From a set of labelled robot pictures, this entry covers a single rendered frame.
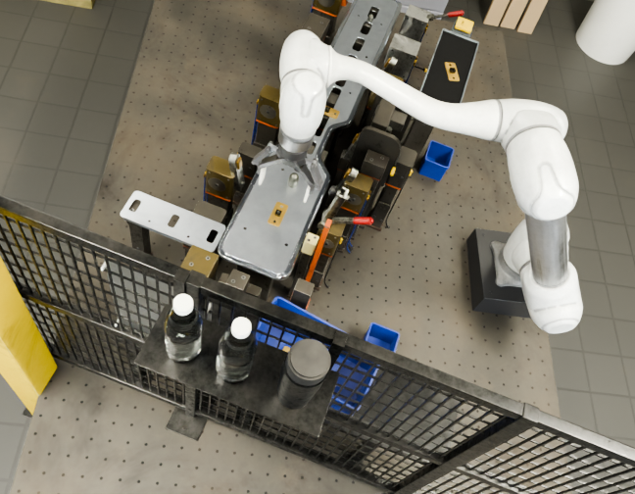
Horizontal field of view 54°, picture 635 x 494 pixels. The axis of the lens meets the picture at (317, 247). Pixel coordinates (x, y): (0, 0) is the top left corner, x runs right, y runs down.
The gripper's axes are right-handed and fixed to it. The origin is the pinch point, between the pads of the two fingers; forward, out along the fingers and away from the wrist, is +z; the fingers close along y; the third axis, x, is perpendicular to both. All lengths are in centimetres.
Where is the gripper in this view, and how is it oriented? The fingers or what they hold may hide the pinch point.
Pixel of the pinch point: (283, 187)
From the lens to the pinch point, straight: 175.5
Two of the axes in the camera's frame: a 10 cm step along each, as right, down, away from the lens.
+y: -9.3, -3.7, 0.2
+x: -3.2, 7.8, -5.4
